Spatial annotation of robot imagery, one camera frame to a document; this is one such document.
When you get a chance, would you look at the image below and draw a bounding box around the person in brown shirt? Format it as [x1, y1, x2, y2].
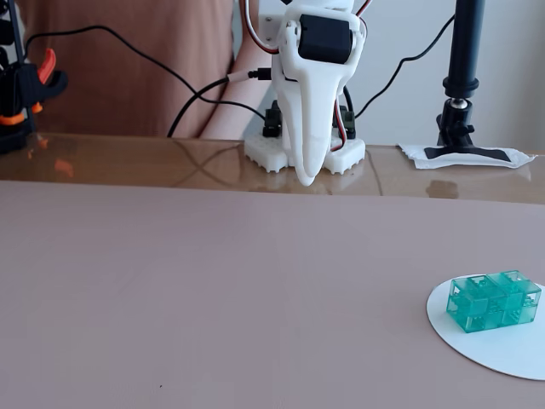
[14, 0, 238, 138]

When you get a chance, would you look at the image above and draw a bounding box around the red white black servo cable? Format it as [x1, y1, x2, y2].
[239, 0, 280, 55]
[352, 0, 376, 20]
[330, 84, 355, 153]

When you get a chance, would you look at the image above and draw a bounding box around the black camera cable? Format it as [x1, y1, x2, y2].
[353, 14, 456, 119]

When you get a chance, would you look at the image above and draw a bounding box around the black cable white connector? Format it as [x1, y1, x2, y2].
[166, 67, 273, 138]

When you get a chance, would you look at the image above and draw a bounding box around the bare person forearm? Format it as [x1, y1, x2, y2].
[198, 0, 278, 141]

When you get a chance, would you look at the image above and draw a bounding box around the thin black cable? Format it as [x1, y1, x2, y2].
[23, 25, 265, 120]

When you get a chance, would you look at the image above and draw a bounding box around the black camera stand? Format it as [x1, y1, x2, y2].
[423, 0, 514, 164]

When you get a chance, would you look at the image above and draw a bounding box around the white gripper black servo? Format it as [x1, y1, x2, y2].
[277, 8, 368, 188]

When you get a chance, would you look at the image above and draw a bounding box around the white tape patch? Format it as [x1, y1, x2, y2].
[397, 142, 538, 170]

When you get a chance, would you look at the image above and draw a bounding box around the black orange spring clamp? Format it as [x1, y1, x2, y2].
[0, 47, 69, 155]

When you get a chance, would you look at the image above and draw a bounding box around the teal transparent lego brick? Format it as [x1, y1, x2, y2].
[445, 269, 542, 335]

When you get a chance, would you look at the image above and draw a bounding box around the pink table mat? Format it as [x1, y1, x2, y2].
[0, 179, 545, 409]

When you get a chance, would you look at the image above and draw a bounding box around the white paper circle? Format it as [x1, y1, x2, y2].
[426, 276, 545, 382]

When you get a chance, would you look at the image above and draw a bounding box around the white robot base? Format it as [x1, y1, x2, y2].
[244, 135, 366, 174]

